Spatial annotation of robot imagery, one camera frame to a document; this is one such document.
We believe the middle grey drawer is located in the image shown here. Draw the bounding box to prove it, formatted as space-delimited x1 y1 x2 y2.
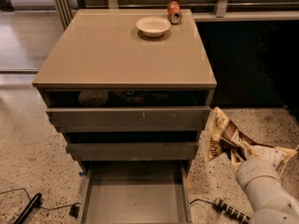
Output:
66 142 198 161

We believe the black floor cable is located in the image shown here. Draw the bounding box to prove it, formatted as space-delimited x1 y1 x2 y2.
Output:
0 188 76 211

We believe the orange soda can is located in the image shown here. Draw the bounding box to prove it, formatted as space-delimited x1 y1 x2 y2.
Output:
167 1 182 24

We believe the black power adapter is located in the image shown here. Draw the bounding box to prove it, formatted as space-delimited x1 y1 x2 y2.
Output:
69 203 80 218

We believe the black bar on floor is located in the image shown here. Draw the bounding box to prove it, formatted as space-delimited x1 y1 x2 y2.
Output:
13 193 42 224

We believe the top grey drawer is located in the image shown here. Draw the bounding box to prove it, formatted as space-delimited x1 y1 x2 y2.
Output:
46 106 210 133

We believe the white cable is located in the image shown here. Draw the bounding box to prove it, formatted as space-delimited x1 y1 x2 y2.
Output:
278 144 299 179

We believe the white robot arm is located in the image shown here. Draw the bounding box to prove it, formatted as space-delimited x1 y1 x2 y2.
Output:
232 151 299 224

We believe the white bowl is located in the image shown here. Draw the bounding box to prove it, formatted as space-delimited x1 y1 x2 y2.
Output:
136 17 171 37

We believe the tan drawer cabinet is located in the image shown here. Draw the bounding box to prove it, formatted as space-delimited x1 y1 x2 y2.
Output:
32 8 218 224

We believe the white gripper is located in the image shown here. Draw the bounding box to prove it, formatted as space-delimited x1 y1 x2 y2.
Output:
231 149 279 189

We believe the bottom grey drawer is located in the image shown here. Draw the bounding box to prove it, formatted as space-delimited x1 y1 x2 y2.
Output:
78 163 192 224

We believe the black power strip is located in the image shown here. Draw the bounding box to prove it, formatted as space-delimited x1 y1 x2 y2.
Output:
214 198 250 224

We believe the grey bowl in drawer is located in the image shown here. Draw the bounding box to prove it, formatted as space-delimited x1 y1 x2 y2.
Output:
78 90 108 106

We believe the brown chip bag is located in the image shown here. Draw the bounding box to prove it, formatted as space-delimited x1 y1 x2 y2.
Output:
206 107 297 170

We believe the grey drawer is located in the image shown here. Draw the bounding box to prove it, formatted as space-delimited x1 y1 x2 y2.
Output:
66 142 198 161
78 163 192 224
46 106 210 133

